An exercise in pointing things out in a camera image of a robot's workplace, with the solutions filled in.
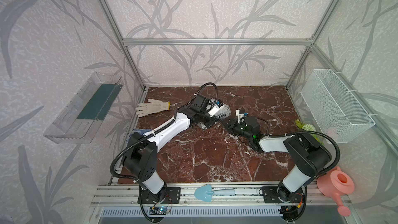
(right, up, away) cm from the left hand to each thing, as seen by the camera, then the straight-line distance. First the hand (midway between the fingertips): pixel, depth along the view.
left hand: (216, 118), depth 84 cm
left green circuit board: (-28, -41, -13) cm, 52 cm away
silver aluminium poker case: (+6, +3, +6) cm, 9 cm away
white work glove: (-50, +4, +24) cm, 55 cm away
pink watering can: (+51, -26, -18) cm, 60 cm away
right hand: (+2, -2, +1) cm, 3 cm away
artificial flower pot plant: (+48, -4, -4) cm, 49 cm away
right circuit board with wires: (+35, -44, -11) cm, 57 cm away
